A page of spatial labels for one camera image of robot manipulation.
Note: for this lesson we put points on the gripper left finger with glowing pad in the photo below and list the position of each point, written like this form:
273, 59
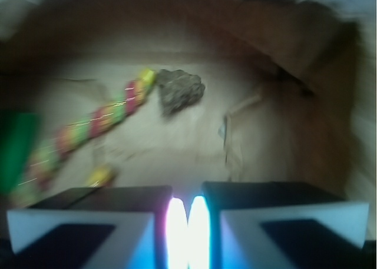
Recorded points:
119, 227

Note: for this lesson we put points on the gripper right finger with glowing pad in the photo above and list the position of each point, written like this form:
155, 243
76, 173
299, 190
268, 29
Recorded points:
276, 225

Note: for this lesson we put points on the grey-brown rock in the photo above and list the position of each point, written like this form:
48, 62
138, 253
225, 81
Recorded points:
178, 89

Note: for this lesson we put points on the brown paper bag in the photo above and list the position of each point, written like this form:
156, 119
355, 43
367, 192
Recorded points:
290, 92

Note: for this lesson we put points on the green plastic cylinder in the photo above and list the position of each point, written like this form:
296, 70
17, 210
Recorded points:
18, 132

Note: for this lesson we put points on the multicolour twisted rope toy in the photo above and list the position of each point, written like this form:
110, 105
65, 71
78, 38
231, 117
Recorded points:
88, 130

